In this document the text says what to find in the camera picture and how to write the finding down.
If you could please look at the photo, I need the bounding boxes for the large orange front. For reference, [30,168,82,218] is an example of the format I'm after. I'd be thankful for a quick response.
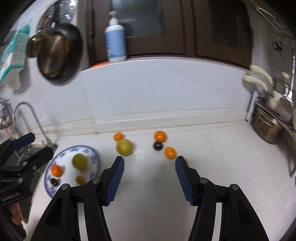
[51,164,63,178]

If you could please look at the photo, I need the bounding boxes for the dark plum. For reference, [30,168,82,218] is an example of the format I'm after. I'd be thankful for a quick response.
[153,141,163,151]
[50,178,58,187]

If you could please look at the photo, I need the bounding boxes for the green pear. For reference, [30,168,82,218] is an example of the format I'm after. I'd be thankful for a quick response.
[72,153,88,171]

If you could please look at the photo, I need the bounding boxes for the small orange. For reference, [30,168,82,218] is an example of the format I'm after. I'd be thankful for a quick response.
[113,132,124,142]
[164,147,177,160]

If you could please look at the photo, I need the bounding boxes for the yellow pear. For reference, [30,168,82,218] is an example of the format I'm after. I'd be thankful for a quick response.
[116,139,133,156]

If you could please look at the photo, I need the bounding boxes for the person hand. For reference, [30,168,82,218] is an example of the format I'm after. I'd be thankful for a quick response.
[9,203,23,225]

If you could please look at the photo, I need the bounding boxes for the thin gooseneck faucet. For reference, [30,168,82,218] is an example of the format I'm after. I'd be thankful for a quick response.
[12,101,58,151]

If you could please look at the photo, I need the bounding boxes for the blue white porcelain plate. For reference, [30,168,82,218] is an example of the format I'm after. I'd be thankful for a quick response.
[44,145,100,197]

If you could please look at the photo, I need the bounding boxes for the chrome sink faucet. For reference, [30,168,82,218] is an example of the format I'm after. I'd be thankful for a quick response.
[0,98,15,140]

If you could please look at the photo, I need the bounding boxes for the teal paper towel pack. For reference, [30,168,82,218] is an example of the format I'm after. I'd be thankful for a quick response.
[1,24,30,89]

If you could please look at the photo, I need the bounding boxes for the brass perforated strainer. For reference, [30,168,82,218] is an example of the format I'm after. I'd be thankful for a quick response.
[37,33,69,79]

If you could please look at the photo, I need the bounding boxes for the stainless steel pot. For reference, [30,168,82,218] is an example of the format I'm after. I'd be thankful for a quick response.
[251,106,283,145]

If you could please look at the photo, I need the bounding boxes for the metal dish rack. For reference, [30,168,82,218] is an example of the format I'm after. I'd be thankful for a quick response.
[245,91,295,178]

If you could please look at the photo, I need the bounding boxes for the black frying pan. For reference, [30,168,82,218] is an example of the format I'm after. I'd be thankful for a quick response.
[37,1,83,84]

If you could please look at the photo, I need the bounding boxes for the metal spatula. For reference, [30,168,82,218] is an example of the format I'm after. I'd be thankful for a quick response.
[275,49,295,121]

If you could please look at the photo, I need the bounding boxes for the round metal steamer rack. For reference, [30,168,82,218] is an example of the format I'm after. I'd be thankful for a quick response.
[37,0,77,33]

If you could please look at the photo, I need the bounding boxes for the white blue pump bottle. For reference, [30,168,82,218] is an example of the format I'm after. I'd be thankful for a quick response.
[104,11,127,63]

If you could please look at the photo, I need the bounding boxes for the black scissors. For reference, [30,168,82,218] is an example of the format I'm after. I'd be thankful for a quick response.
[272,40,283,61]

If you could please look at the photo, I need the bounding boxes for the black wire basket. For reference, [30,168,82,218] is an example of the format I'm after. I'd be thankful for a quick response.
[0,99,13,130]

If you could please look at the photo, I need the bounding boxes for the cream handle lower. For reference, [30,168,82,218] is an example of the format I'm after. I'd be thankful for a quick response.
[243,75,268,92]

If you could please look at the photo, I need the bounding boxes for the cream handle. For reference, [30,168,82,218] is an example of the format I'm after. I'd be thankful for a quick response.
[249,65,273,86]
[243,75,268,92]

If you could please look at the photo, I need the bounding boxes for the cream handle upper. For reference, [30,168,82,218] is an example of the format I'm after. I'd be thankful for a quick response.
[249,65,273,86]

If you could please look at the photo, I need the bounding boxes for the dark wooden window frame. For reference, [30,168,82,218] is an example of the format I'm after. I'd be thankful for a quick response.
[86,1,252,68]

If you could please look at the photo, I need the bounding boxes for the white wire rack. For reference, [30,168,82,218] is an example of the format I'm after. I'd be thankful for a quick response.
[255,7,293,37]

